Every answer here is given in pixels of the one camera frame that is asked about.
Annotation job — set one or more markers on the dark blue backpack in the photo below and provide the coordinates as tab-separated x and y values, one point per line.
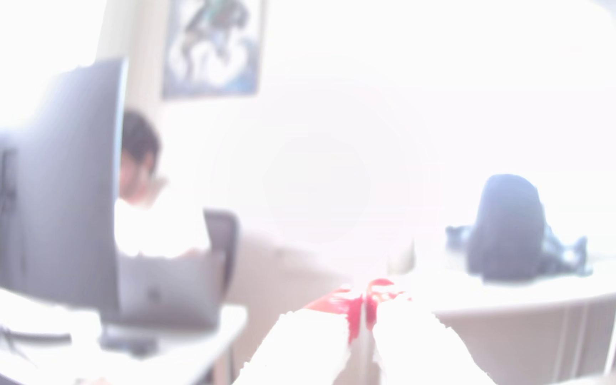
506	230

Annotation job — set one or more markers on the dark computer monitor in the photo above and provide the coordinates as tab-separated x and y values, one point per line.
56	187

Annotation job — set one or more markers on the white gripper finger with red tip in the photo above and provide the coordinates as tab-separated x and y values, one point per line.
302	347
420	347

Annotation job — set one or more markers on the framed wall poster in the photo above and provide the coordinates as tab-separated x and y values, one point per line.
211	48

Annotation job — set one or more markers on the dark bundle of clothes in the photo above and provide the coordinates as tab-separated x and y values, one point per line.
564	256

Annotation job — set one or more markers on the white table with thin legs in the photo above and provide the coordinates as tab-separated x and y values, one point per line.
527	288

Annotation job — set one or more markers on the person in white shirt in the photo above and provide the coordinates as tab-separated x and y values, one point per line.
147	214

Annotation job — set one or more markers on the white desk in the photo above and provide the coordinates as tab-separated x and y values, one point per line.
46	358

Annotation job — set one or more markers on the grey laptop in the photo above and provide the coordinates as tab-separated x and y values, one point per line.
174	283

